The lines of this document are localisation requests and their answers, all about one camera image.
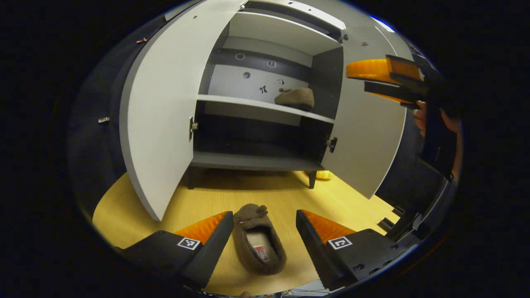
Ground white cabinet door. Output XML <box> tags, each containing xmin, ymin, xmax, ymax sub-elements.
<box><xmin>119</xmin><ymin>0</ymin><xmax>249</xmax><ymax>222</ymax></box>
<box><xmin>321</xmin><ymin>27</ymin><xmax>408</xmax><ymax>200</ymax></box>

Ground large ceiling light panel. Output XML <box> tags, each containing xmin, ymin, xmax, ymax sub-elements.
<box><xmin>370</xmin><ymin>15</ymin><xmax>395</xmax><ymax>33</ymax></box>

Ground white cabinet drawer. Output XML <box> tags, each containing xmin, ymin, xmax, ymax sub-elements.
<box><xmin>244</xmin><ymin>0</ymin><xmax>346</xmax><ymax>30</ymax></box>

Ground white shoe cabinet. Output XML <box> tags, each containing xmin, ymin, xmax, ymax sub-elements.
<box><xmin>119</xmin><ymin>0</ymin><xmax>408</xmax><ymax>222</ymax></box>

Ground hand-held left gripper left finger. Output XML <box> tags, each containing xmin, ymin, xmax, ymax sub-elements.
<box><xmin>116</xmin><ymin>211</ymin><xmax>235</xmax><ymax>290</ymax></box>

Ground brown fuzzy shoe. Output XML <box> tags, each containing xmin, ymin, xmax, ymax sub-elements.
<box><xmin>274</xmin><ymin>87</ymin><xmax>315</xmax><ymax>111</ymax></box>
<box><xmin>233</xmin><ymin>203</ymin><xmax>287</xmax><ymax>276</ymax></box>

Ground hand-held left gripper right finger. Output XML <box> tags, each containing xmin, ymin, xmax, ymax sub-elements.
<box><xmin>296</xmin><ymin>210</ymin><xmax>417</xmax><ymax>291</ymax></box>

